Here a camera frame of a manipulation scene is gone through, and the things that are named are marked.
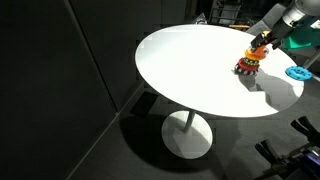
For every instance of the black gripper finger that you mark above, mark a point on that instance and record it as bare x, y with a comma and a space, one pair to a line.
258, 41
276, 43

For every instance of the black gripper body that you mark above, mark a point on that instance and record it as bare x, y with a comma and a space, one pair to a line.
279, 31

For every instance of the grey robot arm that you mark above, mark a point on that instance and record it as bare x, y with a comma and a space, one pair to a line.
297, 26

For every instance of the black white striped base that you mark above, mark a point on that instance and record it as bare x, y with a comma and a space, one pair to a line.
242, 71

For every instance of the white round table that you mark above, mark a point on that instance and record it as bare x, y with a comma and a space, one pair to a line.
193, 65

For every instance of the black clamp stand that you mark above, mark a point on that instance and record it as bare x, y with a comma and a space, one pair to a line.
302, 163

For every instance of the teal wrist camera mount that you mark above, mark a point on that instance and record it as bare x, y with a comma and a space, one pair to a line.
307, 34

